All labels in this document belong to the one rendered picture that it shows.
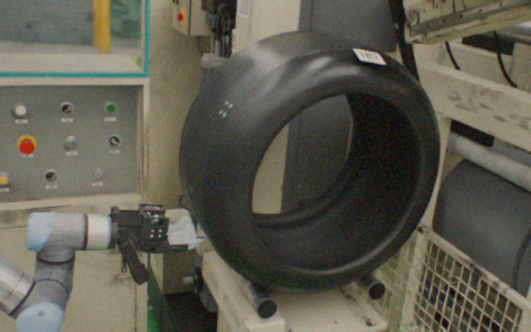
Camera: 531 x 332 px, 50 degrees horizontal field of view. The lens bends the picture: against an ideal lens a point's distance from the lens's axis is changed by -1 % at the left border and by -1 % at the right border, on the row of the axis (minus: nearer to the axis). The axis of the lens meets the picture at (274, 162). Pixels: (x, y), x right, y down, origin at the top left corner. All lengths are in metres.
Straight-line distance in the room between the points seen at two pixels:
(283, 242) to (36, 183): 0.74
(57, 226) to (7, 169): 0.62
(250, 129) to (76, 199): 0.84
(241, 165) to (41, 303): 0.43
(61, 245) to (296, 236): 0.63
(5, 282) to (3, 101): 0.72
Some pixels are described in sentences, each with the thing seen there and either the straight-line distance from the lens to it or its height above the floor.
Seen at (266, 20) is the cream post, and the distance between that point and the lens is 1.44.
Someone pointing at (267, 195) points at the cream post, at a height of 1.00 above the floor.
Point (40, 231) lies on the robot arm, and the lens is 1.17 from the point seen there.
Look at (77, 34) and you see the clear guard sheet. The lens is 1.65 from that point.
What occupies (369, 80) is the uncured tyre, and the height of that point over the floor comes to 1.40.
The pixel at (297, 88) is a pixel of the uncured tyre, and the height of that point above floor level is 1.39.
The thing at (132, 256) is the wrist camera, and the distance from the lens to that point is 1.23.
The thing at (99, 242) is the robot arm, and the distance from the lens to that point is 1.18.
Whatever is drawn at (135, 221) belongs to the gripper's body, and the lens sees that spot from 1.20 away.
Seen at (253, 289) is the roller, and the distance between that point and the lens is 1.31.
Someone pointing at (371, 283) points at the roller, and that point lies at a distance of 1.39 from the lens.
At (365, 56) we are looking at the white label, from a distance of 1.16.
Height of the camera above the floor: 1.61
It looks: 19 degrees down
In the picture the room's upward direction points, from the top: 5 degrees clockwise
